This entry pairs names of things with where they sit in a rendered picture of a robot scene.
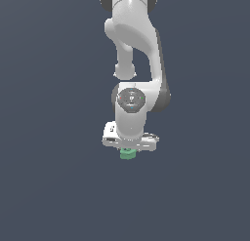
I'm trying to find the small green object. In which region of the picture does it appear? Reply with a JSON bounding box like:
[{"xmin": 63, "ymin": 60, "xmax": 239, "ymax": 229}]
[{"xmin": 119, "ymin": 147, "xmax": 137, "ymax": 161}]

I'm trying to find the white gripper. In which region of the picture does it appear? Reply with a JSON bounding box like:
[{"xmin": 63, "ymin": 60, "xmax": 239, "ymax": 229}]
[{"xmin": 102, "ymin": 120, "xmax": 160, "ymax": 152}]

